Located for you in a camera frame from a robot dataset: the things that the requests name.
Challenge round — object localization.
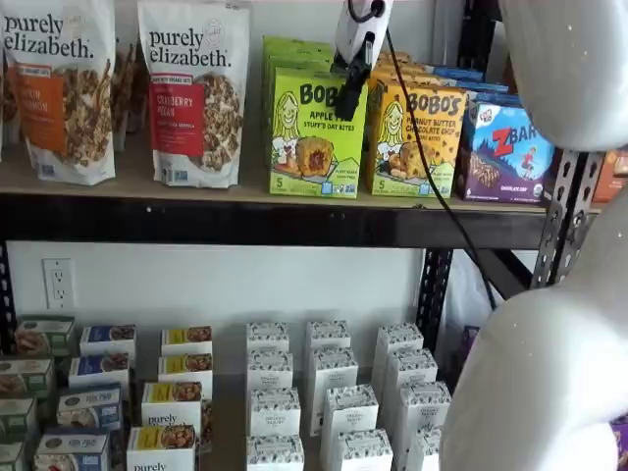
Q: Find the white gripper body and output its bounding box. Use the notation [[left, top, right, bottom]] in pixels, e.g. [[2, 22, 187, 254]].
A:
[[335, 0, 394, 68]]

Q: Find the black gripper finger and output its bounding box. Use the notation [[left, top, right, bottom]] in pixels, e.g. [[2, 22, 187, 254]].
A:
[[337, 66, 370, 123], [332, 46, 355, 75]]

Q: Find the green Bobo's apple pie box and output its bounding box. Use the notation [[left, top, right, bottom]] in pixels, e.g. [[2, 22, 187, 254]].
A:
[[266, 66, 370, 196], [263, 47, 340, 70], [261, 33, 338, 52]]

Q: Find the blue Zbar chocolate chip box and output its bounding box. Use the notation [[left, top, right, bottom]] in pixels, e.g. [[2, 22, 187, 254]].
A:
[[438, 78, 510, 97], [463, 90, 535, 107], [454, 99, 557, 204], [430, 64, 486, 82]]

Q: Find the black metal shelf unit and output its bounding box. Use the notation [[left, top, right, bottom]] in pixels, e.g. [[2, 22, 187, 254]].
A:
[[0, 0, 603, 471], [553, 146, 628, 295]]

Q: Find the white organic pantry box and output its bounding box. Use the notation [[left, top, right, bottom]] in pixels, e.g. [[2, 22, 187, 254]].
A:
[[380, 346, 440, 392], [406, 424, 445, 471], [392, 380, 452, 436], [245, 433, 306, 471], [304, 319, 353, 354], [372, 322, 425, 357], [245, 321, 291, 355], [248, 386, 302, 441], [245, 347, 295, 393], [332, 428, 394, 471], [320, 384, 380, 438], [308, 345, 360, 393]]

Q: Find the large orange food box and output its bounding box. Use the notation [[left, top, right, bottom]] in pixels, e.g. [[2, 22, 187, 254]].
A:
[[591, 148, 628, 206]]

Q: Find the purple snack box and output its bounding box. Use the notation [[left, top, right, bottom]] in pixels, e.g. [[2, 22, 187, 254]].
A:
[[607, 414, 628, 471], [459, 325, 486, 380]]

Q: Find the small yellow oatmeal box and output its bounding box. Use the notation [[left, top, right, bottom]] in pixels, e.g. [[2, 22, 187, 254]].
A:
[[125, 424, 200, 471], [140, 380, 215, 431], [159, 325, 214, 358], [156, 351, 214, 389]]

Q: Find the small blue oatmeal box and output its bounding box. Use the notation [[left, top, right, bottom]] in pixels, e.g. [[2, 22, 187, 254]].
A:
[[67, 352, 132, 390], [78, 323, 138, 358], [56, 384, 125, 434], [32, 428, 113, 471]]

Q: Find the small green oatmeal box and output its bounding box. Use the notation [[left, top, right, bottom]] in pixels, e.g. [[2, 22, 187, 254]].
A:
[[0, 440, 26, 471], [0, 395, 39, 441], [0, 356, 56, 401], [13, 315, 77, 359]]

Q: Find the cranberry pecan granola bag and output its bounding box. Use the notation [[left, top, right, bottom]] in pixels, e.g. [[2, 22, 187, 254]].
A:
[[135, 0, 252, 191]]

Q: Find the pumpkin cinnamon granola bag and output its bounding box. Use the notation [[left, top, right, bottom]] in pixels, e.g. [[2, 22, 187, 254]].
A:
[[0, 0, 118, 187], [110, 37, 149, 151]]

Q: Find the white plastic sheet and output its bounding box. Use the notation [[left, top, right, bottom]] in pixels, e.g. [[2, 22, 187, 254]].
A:
[[441, 250, 499, 344]]

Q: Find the blue purely elizabeth granola bag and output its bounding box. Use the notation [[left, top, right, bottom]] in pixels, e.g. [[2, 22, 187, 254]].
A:
[[0, 46, 22, 166]]

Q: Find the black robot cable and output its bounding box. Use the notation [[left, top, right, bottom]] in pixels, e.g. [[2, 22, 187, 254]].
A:
[[369, 0, 499, 313]]

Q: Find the white wall power outlet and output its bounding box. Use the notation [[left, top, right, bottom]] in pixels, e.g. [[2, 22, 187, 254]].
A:
[[41, 257, 77, 310]]

